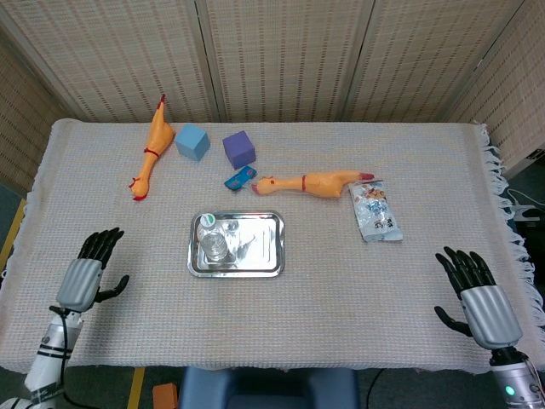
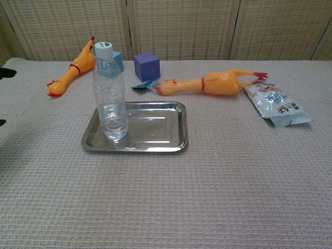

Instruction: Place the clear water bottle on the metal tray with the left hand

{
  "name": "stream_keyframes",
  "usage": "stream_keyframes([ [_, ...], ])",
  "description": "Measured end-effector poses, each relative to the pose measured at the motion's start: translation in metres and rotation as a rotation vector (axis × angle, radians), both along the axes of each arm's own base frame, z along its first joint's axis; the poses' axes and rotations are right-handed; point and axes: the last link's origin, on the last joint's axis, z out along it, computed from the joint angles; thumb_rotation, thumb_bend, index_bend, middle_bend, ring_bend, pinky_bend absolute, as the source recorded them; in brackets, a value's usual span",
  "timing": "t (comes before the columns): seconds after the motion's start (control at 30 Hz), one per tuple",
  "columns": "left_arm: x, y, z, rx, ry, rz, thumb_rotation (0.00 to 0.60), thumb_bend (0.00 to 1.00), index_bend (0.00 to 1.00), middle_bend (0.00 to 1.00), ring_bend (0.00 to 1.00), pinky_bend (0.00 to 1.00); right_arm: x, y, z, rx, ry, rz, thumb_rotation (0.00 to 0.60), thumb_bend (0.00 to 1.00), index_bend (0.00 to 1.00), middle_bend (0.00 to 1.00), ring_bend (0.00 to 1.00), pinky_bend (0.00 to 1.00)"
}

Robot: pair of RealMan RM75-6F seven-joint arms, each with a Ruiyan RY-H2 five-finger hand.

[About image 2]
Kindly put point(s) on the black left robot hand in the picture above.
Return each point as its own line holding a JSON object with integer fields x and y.
{"x": 6, "y": 73}

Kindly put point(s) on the transparent plastic water bottle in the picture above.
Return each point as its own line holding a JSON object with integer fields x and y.
{"x": 110, "y": 103}

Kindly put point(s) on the rectangular stainless steel tray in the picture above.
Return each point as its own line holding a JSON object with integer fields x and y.
{"x": 155, "y": 127}

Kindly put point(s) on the bare yellow rubber chicken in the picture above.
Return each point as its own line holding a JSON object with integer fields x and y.
{"x": 77, "y": 66}

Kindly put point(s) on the light blue foam cube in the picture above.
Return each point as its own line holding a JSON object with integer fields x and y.
{"x": 118, "y": 61}

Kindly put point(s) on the blue paper packaging tag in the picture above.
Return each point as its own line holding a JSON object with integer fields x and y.
{"x": 142, "y": 85}

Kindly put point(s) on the purple foam cube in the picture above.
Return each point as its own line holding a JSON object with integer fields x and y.
{"x": 146, "y": 67}

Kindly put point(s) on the woven beige folding screen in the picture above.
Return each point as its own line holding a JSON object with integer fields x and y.
{"x": 181, "y": 28}

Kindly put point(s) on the plastic-wrapped yellow rubber chicken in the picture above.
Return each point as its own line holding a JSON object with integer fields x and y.
{"x": 218, "y": 83}

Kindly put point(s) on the beige waffle-weave tablecloth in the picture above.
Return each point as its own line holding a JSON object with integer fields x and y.
{"x": 181, "y": 194}

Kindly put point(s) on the white blue snack bag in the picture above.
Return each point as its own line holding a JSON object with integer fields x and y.
{"x": 277, "y": 103}

